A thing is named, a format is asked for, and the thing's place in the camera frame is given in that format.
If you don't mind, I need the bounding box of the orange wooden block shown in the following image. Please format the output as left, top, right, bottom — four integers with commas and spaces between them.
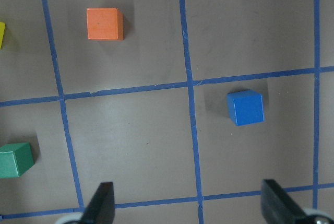
86, 8, 124, 41

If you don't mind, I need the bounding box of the blue wooden block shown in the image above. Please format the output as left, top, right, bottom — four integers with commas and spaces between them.
226, 90, 265, 126

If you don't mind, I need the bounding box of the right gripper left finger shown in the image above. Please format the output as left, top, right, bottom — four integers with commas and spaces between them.
80, 182, 115, 224

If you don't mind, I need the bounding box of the green wooden block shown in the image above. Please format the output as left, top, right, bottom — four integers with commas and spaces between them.
1, 143, 34, 179

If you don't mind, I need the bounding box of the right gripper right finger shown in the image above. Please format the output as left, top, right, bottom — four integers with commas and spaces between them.
260, 179, 334, 224

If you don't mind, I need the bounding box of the yellow wooden block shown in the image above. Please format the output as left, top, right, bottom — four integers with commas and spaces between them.
0, 22, 6, 49

